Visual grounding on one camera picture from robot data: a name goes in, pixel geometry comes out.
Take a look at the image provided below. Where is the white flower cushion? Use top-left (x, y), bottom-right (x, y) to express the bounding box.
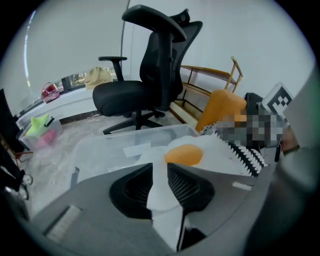
top-left (138, 134), bottom-right (253, 253)

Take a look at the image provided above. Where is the pink transparent container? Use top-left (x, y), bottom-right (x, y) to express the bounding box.
top-left (41, 82), bottom-right (61, 104)

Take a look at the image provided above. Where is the wooden shelf rack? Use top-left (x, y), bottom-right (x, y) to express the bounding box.
top-left (169, 56), bottom-right (244, 125)

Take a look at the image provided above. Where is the beige cloth bag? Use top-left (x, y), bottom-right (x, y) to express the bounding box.
top-left (83, 66), bottom-right (114, 91)

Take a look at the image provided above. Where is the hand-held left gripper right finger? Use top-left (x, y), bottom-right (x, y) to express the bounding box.
top-left (166, 162), bottom-right (216, 214)

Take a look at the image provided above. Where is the clear plastic storage box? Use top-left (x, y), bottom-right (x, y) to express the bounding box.
top-left (69, 124), bottom-right (201, 191)

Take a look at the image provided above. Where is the black top wooden table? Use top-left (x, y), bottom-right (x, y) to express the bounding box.
top-left (0, 88), bottom-right (35, 163)

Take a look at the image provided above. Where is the green star plush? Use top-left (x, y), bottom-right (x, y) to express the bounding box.
top-left (24, 114), bottom-right (55, 138)

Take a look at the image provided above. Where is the clear plastic bin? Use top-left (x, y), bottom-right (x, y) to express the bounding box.
top-left (16, 113), bottom-right (63, 153)

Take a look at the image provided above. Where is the black and white patterned blanket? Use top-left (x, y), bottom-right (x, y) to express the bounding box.
top-left (199, 92), bottom-right (272, 177)

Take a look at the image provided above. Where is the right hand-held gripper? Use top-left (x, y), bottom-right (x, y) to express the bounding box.
top-left (261, 72), bottom-right (320, 148)

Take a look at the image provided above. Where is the pink plush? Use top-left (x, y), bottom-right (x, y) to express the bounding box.
top-left (34, 128), bottom-right (57, 149)

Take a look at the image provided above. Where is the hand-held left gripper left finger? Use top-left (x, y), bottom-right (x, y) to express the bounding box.
top-left (109, 162), bottom-right (154, 221)

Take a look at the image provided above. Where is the person's right forearm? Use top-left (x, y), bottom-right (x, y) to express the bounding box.
top-left (281, 124), bottom-right (301, 152)

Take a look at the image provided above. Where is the black office chair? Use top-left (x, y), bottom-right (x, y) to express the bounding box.
top-left (92, 4), bottom-right (204, 136)

